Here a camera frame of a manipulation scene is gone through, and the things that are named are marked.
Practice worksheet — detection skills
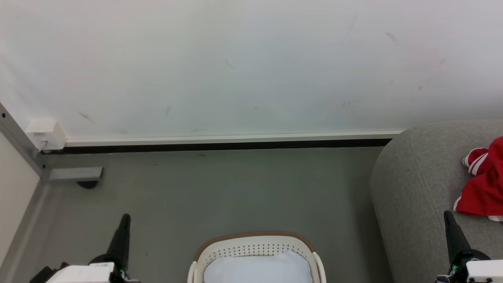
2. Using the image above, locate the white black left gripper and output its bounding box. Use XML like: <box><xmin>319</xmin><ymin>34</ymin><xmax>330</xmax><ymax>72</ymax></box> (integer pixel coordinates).
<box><xmin>29</xmin><ymin>214</ymin><xmax>140</xmax><ymax>283</ymax></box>

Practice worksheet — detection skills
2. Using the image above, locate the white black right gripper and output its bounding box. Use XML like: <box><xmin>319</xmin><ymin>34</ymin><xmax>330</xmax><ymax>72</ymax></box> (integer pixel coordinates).
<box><xmin>436</xmin><ymin>211</ymin><xmax>503</xmax><ymax>283</ymax></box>

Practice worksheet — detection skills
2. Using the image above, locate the red basketball jersey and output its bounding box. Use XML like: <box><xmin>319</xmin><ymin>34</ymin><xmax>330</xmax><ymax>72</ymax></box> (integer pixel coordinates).
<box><xmin>454</xmin><ymin>136</ymin><xmax>503</xmax><ymax>222</ymax></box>

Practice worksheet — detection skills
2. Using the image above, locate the cream perforated laundry basket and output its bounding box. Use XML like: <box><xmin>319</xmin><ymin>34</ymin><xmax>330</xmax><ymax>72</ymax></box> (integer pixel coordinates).
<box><xmin>187</xmin><ymin>231</ymin><xmax>327</xmax><ymax>283</ymax></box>

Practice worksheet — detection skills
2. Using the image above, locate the grey fabric sofa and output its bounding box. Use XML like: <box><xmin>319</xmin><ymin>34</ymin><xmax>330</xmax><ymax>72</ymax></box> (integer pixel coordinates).
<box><xmin>369</xmin><ymin>120</ymin><xmax>503</xmax><ymax>283</ymax></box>

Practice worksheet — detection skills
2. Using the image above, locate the pale bluish white garment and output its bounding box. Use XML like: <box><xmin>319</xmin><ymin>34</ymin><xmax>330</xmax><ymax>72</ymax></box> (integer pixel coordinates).
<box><xmin>204</xmin><ymin>251</ymin><xmax>314</xmax><ymax>283</ymax></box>

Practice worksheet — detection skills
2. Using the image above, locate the white black baseboard strip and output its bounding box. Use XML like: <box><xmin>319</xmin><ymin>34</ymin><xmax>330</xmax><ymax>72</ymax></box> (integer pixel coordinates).
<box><xmin>41</xmin><ymin>130</ymin><xmax>404</xmax><ymax>154</ymax></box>

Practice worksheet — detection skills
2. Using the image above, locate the white wall socket box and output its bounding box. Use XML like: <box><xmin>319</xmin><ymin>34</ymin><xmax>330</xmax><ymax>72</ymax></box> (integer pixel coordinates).
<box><xmin>26</xmin><ymin>119</ymin><xmax>67</xmax><ymax>151</ymax></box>

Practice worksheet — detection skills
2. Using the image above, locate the grey metal frame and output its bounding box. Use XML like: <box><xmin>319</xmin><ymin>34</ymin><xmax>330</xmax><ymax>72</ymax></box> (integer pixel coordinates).
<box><xmin>0</xmin><ymin>103</ymin><xmax>104</xmax><ymax>182</ymax></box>

